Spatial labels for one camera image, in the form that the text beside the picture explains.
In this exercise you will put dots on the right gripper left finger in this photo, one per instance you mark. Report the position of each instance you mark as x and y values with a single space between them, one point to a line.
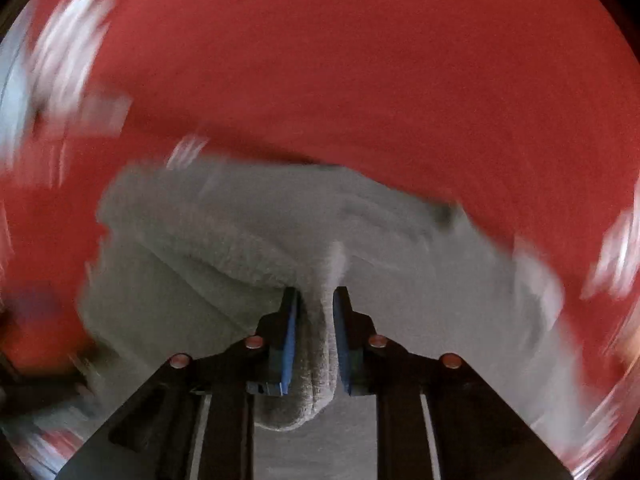
259 364

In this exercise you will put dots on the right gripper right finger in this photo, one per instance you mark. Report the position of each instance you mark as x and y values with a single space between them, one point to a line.
372 364

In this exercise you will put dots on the grey fleece small garment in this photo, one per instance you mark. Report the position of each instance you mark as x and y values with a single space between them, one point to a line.
194 257

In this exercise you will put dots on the red printed bed sheet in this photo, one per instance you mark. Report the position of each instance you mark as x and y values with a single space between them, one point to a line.
522 114

